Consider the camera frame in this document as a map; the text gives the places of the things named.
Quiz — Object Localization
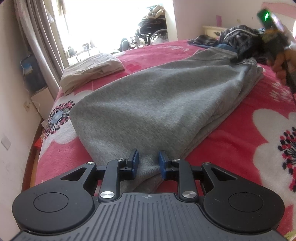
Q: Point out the folding table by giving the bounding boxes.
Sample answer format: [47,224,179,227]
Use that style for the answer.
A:
[67,45,100,63]

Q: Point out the water dispenser with blue bottle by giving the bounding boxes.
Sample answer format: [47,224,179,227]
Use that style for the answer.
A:
[20,54,56,112]

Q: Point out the beige coat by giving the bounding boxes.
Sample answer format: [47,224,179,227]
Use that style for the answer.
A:
[145,5,166,20]

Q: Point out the grey plaid shirt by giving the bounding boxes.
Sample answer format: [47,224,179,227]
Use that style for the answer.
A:
[188,24,264,61]

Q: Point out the pink headboard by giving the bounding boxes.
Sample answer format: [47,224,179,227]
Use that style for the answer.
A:
[261,1,296,38]

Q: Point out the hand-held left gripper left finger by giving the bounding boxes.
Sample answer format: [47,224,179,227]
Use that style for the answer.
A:
[60,149,140,202]

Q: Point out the grey sweatshirt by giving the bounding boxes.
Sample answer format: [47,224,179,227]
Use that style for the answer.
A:
[70,47,264,193]

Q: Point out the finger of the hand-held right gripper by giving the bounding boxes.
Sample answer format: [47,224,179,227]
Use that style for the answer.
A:
[231,49,256,64]

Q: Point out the black padded footrest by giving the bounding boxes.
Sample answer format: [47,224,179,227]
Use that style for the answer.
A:
[119,38,130,52]

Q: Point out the grey curtain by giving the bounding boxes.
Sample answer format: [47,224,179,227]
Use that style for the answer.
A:
[13,0,70,93]

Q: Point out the folded beige pants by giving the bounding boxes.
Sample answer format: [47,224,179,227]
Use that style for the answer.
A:
[60,52,126,96]

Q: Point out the cream nightstand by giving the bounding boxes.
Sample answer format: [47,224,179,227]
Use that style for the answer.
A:
[202,24,226,37]

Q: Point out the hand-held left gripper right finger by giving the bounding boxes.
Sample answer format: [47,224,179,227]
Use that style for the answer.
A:
[158,150,239,204]

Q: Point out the clear plastic bag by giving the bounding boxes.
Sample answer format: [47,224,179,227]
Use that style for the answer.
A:
[152,37,170,45]

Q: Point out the white wall plate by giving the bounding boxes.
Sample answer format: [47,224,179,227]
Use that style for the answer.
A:
[1,136,12,150]

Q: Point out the pink floral blanket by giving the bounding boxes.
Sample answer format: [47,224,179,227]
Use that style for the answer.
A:
[22,39,296,241]

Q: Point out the person's right hand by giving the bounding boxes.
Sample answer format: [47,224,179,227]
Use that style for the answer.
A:
[272,47,296,85]

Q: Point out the black wheelchair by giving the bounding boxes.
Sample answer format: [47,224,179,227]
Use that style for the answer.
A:
[135,16,168,46]

